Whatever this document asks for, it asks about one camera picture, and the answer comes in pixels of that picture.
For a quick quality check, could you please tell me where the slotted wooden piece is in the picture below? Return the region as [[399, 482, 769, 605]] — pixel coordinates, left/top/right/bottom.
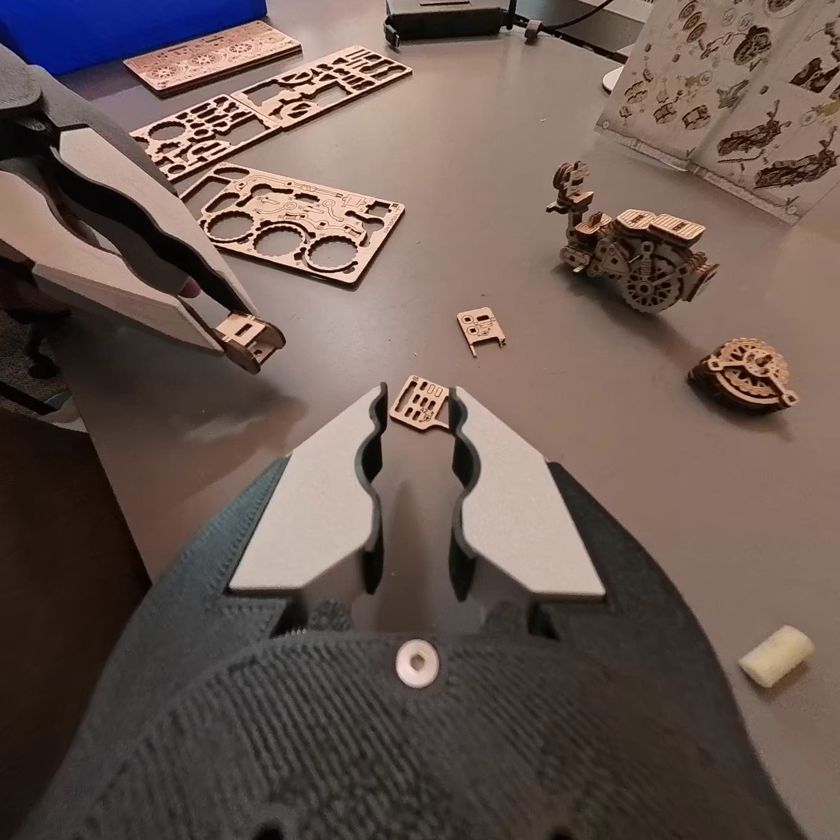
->
[[388, 374, 454, 434]]

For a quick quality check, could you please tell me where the punched-out wooden puzzle sheet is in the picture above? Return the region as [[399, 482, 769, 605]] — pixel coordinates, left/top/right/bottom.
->
[[230, 44, 413, 127], [129, 92, 285, 186]]

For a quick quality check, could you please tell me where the flat wooden piece with holes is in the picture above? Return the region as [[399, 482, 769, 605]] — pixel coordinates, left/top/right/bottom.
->
[[457, 306, 510, 357]]

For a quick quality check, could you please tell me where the black power adapter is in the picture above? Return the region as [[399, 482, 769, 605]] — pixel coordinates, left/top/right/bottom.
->
[[383, 0, 514, 50]]

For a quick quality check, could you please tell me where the printed instruction sheet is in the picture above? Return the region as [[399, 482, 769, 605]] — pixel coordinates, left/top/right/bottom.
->
[[593, 0, 840, 225]]

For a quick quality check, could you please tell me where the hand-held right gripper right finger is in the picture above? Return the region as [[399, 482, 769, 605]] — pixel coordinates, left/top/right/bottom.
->
[[449, 386, 607, 618]]

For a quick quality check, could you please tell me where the wooden motorcycle model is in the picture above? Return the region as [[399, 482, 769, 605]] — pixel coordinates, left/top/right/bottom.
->
[[544, 160, 720, 315]]

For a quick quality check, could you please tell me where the silver monitor stand base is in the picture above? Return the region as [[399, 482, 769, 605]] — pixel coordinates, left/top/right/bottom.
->
[[545, 0, 652, 93]]

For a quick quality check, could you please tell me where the wooden sheet with gear cutouts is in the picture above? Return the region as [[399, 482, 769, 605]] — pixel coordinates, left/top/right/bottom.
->
[[180, 160, 406, 287]]

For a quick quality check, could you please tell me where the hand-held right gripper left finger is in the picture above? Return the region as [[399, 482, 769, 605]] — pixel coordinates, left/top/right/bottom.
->
[[228, 384, 389, 614]]

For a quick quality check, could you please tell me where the small white foam cylinder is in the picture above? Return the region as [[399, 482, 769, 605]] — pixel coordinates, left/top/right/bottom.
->
[[739, 625, 816, 689]]

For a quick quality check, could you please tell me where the wooden gear assembly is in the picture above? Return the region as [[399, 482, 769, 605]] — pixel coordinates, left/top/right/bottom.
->
[[687, 337, 801, 413]]

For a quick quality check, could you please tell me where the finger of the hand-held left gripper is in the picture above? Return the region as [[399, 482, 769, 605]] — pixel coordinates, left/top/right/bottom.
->
[[0, 157, 228, 359], [39, 87, 259, 316]]

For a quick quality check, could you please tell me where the black cable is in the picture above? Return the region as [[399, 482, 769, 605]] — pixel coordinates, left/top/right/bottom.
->
[[505, 0, 632, 45]]

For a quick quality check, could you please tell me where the grey desk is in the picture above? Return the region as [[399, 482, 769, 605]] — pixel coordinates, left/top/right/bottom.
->
[[39, 0, 840, 840]]

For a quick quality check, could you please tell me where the blue box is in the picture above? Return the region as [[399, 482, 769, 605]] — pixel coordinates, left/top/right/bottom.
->
[[0, 0, 270, 77]]

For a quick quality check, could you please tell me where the small assembled wooden part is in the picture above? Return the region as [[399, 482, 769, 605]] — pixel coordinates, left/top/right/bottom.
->
[[216, 311, 287, 375]]

